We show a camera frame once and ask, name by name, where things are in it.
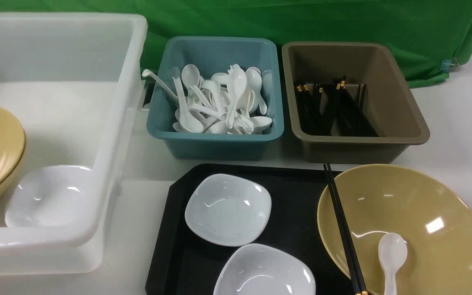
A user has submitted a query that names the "white square dish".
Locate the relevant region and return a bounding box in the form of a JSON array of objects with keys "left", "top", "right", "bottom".
[
  {"left": 213, "top": 243, "right": 316, "bottom": 295},
  {"left": 184, "top": 173, "right": 272, "bottom": 247}
]

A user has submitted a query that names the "white soup spoon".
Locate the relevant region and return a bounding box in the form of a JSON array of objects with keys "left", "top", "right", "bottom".
[{"left": 378, "top": 233, "right": 408, "bottom": 295}]

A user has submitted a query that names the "yellow noodle bowl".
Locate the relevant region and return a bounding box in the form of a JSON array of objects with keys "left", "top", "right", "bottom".
[{"left": 334, "top": 164, "right": 472, "bottom": 295}]

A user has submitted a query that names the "white spoon front right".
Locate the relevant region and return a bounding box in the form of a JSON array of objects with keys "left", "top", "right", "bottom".
[{"left": 250, "top": 116, "right": 273, "bottom": 133}]

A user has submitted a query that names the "white spoon front left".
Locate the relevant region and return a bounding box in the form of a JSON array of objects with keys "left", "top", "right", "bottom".
[{"left": 172, "top": 77, "right": 204, "bottom": 133}]

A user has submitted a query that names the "white spoon upright centre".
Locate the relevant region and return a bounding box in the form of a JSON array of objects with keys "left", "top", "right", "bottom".
[{"left": 225, "top": 65, "right": 247, "bottom": 129}]

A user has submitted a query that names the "white spoon round back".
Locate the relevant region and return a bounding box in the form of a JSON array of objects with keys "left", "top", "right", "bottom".
[{"left": 181, "top": 64, "right": 212, "bottom": 108}]

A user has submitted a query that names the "gold tipped chopstick far left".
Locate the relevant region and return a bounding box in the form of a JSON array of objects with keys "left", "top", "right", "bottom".
[{"left": 296, "top": 84, "right": 313, "bottom": 135}]

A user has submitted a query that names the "gold tipped chopstick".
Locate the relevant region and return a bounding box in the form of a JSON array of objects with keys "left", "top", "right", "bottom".
[
  {"left": 336, "top": 84, "right": 379, "bottom": 137},
  {"left": 296, "top": 84, "right": 313, "bottom": 135}
]

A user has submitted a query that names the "teal plastic bin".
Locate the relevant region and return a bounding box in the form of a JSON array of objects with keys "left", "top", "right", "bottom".
[{"left": 146, "top": 36, "right": 284, "bottom": 161}]

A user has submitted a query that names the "black serving tray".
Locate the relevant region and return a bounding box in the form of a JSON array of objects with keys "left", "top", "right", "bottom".
[{"left": 145, "top": 163, "right": 353, "bottom": 295}]

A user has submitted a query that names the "white spoon over bin edge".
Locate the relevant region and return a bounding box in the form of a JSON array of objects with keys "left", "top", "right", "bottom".
[{"left": 141, "top": 69, "right": 179, "bottom": 106}]

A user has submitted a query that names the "gold tipped chopstick centre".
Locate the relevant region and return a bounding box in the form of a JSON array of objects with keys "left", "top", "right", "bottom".
[{"left": 336, "top": 84, "right": 379, "bottom": 137}]

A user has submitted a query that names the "brown plastic bin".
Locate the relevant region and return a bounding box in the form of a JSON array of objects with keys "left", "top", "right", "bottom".
[{"left": 281, "top": 41, "right": 430, "bottom": 164}]

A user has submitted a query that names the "large white plastic tub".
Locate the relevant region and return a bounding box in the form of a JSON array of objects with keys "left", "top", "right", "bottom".
[{"left": 0, "top": 12, "right": 148, "bottom": 276}]

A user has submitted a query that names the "white dish in tub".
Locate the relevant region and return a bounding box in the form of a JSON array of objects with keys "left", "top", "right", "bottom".
[{"left": 5, "top": 166, "right": 92, "bottom": 227}]

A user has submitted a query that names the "blue binder clip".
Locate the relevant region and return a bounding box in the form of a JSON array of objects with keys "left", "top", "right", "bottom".
[{"left": 439, "top": 58, "right": 460, "bottom": 73}]

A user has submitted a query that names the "green cloth backdrop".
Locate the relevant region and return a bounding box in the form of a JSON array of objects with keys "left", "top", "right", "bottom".
[{"left": 0, "top": 0, "right": 472, "bottom": 88}]

